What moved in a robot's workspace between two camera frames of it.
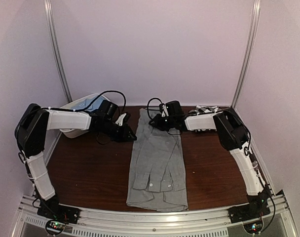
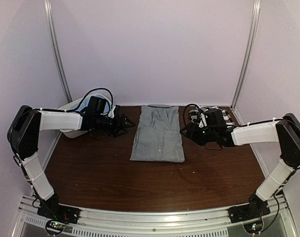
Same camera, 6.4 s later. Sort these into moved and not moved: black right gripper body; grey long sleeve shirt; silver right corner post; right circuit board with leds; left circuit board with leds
Moved: black right gripper body; grey long sleeve shirt
Not moved: silver right corner post; right circuit board with leds; left circuit board with leds
